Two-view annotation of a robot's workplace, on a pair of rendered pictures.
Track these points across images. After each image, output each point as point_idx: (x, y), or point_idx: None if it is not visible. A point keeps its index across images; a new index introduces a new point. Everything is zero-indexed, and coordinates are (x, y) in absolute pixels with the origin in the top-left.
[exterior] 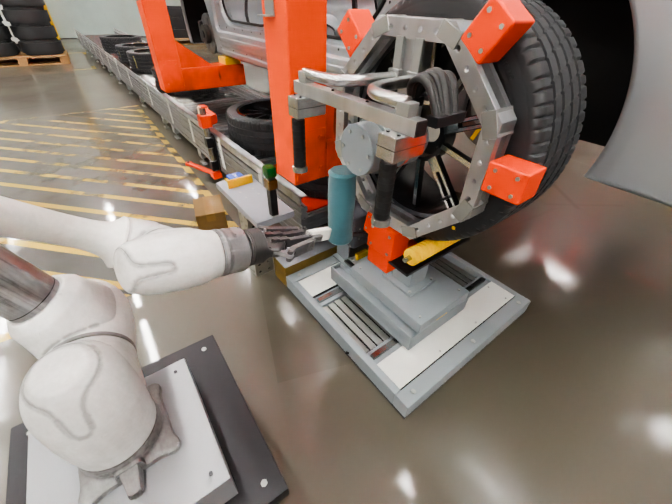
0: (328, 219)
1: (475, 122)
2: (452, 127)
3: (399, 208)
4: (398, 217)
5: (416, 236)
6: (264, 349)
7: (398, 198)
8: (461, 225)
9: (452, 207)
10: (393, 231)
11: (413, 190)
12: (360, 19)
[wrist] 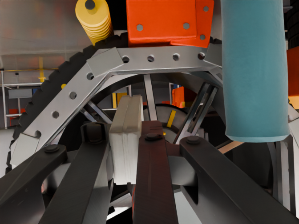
0: (277, 11)
1: (171, 131)
2: (121, 204)
3: (156, 73)
4: (139, 70)
5: (87, 63)
6: None
7: (178, 73)
8: (54, 97)
9: (61, 129)
10: (139, 41)
11: (175, 78)
12: None
